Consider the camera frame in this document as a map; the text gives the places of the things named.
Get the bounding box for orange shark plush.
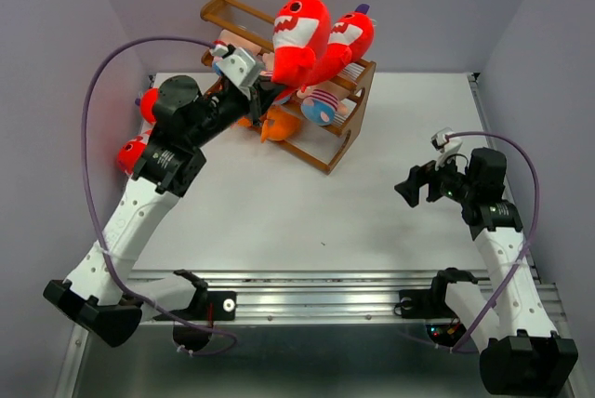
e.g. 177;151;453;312
236;117;253;128
260;106;302;142

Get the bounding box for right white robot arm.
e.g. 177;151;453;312
394;148;578;397

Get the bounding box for red shark plush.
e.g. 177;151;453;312
135;87;159;125
298;4;376;93
271;0;332;88
116;129;152;177

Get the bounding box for aluminium mounting rail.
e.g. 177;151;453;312
73;270;559;326

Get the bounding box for boy doll blue pants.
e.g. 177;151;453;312
260;52;297;104

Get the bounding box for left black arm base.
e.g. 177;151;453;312
157;270;237;322

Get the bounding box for red shark plush top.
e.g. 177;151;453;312
135;87;159;125

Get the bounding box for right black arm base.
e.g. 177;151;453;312
393;268;478;319

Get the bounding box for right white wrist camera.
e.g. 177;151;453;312
430;127;462;160

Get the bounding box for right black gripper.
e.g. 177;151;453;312
392;148;476;206

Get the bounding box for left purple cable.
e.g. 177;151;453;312
81;35;239;356

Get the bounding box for boy doll striped shirt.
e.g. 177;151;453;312
297;81;350;126

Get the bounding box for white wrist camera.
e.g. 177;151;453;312
210;44;263;88
430;127;462;160

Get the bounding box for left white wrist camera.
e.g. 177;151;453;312
210;44;263;88

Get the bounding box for brown wooden toy shelf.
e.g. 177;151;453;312
200;0;376;173

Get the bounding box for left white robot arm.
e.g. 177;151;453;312
43;71;285;347

